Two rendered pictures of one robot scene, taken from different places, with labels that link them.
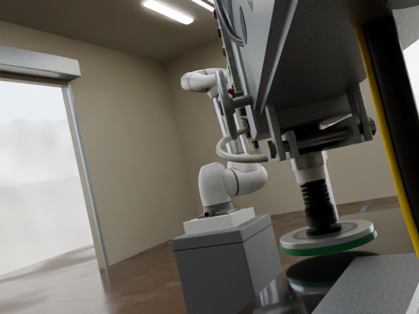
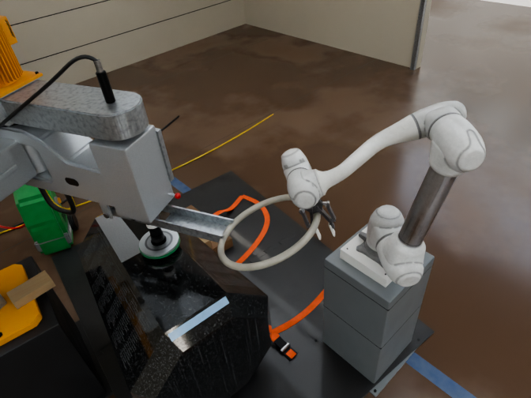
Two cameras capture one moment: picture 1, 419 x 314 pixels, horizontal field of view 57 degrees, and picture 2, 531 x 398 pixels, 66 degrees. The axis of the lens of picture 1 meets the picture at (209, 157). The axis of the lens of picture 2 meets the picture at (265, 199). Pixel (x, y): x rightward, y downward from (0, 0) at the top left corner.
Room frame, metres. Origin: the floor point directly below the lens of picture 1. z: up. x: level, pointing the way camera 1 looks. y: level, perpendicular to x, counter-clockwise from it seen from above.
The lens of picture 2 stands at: (2.05, -1.48, 2.41)
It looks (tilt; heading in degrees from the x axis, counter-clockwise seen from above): 40 degrees down; 112
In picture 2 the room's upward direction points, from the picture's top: 6 degrees counter-clockwise
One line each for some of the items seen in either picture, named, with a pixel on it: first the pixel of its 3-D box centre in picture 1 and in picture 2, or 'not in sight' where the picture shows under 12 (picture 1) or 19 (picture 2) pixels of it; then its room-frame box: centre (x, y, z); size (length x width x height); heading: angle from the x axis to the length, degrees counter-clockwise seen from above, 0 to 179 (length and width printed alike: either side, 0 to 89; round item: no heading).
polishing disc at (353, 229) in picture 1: (325, 233); (159, 241); (0.91, -0.22, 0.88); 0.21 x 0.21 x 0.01
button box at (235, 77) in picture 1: (230, 49); (159, 155); (0.99, -0.12, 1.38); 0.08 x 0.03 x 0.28; 175
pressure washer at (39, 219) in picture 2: not in sight; (37, 202); (-0.63, 0.29, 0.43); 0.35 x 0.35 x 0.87; 40
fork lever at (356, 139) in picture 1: (297, 147); (167, 216); (1.02, -0.23, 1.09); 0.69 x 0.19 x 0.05; 175
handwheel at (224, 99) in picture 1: (242, 101); not in sight; (0.80, -0.09, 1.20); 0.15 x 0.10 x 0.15; 175
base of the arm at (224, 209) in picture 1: (216, 209); (378, 243); (2.04, 0.03, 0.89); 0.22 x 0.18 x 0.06; 152
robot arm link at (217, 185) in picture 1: (214, 183); (386, 227); (2.06, 0.00, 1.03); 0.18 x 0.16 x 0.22; 115
